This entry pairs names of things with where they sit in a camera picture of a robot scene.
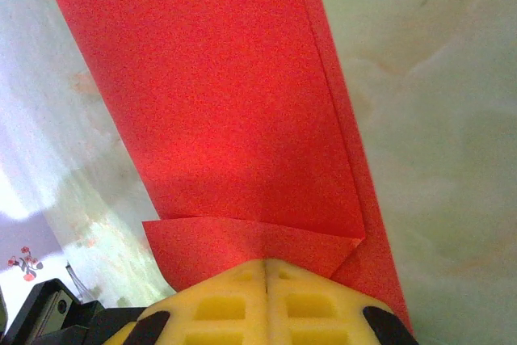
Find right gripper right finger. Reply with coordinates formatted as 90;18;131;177
266;258;421;345

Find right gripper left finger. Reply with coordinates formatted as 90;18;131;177
103;258;267;345

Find red square paper sheet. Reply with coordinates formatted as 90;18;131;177
35;0;415;337

